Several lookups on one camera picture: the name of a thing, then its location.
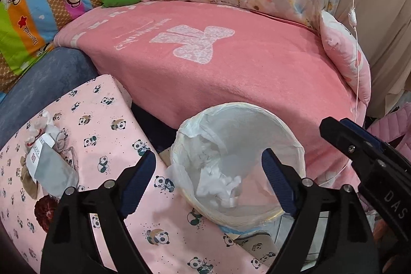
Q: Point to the grey fabric pouch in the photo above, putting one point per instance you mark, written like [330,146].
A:
[53,173]

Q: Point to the beige nylon sock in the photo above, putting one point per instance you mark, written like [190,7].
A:
[29,185]

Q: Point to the white tissue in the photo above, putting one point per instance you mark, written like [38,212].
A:
[218,190]

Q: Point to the white lined trash bin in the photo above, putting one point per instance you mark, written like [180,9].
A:
[233,136]

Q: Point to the pink bed blanket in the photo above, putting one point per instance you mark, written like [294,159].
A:
[178,58]

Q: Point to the dark red velvet scrunchie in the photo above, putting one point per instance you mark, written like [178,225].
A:
[44,211]

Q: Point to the pink quilted jacket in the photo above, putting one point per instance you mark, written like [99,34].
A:
[393,126]

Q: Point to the pink small pillow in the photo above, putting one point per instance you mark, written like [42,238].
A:
[343,50]

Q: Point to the white paper clothing tag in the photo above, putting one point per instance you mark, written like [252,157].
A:
[33,157]

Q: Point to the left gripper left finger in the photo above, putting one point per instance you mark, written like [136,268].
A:
[70,245]

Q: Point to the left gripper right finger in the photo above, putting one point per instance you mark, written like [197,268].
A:
[348,245]

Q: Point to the pink panda print cloth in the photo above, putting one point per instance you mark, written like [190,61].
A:
[103,140]

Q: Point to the blue-grey upholstered stool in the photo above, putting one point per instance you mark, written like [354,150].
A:
[58,72]

